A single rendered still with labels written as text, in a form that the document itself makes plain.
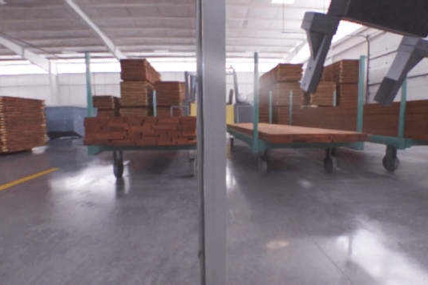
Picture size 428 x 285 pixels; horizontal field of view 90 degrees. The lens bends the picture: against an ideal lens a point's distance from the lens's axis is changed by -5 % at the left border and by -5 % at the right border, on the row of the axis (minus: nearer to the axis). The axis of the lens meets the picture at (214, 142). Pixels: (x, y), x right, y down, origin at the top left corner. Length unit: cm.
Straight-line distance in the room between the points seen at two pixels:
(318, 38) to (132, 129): 179
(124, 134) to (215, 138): 149
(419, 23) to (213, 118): 43
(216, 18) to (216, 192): 46
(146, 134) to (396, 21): 181
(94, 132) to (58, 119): 514
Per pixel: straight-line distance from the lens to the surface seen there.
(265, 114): 985
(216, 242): 70
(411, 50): 43
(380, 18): 37
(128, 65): 1016
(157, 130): 197
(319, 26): 34
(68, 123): 712
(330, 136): 225
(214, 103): 60
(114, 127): 207
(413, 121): 308
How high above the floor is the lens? 64
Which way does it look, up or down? 6 degrees down
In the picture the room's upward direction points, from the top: straight up
